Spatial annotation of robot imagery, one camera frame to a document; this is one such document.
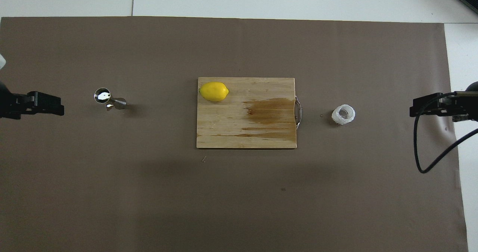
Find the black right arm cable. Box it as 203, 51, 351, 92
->
413, 92, 478, 174

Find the yellow lemon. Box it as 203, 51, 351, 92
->
199, 81, 229, 102

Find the clear textured glass cup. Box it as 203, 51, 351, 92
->
332, 104, 356, 126

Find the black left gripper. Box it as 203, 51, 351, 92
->
0, 81, 65, 120

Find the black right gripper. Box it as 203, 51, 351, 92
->
410, 81, 478, 122

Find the brown paper table mat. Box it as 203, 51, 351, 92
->
0, 16, 469, 252

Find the steel double jigger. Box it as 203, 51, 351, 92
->
94, 87, 127, 111

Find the wooden cutting board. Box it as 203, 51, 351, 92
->
196, 77, 302, 149

